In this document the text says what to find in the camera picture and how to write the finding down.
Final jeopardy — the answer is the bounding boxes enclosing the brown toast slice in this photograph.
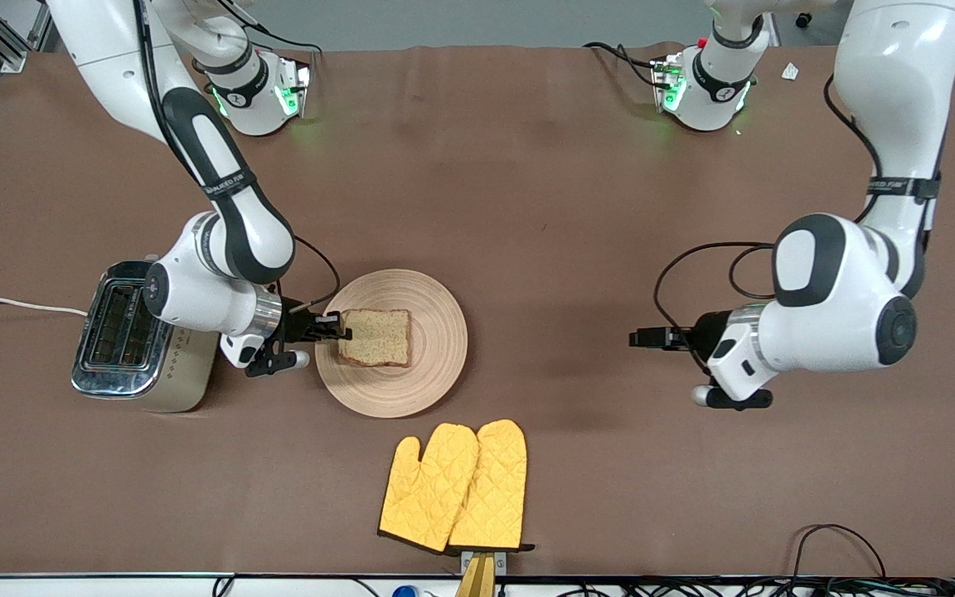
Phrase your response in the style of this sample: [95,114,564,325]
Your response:
[338,308,412,368]

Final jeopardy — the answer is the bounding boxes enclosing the black base cable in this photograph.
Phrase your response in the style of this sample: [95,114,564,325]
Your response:
[584,41,662,88]
[233,17,322,57]

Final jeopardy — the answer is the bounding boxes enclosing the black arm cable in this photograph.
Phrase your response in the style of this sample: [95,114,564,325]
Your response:
[653,75,885,374]
[133,0,342,313]

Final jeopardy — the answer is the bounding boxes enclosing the tangled black cables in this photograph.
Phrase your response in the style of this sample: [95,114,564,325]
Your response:
[494,578,955,597]

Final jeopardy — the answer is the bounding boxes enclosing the brown table cover sheet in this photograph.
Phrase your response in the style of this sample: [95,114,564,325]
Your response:
[0,41,955,579]

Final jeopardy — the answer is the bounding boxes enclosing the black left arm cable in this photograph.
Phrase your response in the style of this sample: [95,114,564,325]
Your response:
[653,75,885,374]

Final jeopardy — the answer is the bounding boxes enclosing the round wooden plate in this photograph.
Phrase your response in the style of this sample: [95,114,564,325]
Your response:
[314,268,469,420]

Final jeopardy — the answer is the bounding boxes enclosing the white toaster power cord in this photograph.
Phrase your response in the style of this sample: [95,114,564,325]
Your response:
[0,297,89,318]

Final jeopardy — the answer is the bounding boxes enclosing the yellow quilted oven mitt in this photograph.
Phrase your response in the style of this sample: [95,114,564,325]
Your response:
[378,423,480,555]
[448,419,536,553]

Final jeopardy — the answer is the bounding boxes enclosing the silver two-slot toaster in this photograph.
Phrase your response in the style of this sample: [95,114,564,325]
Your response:
[71,254,224,414]

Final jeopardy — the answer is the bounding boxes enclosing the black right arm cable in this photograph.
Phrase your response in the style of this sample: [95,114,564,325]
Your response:
[133,0,342,313]

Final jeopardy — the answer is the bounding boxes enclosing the wooden stick with metal bracket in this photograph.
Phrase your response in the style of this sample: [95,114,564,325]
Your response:
[454,549,508,597]

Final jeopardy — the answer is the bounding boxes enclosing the aluminium frame profile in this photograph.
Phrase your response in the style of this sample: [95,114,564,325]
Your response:
[0,0,60,71]

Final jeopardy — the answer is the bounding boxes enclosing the black looped cable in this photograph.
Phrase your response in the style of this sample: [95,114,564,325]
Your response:
[791,524,889,581]

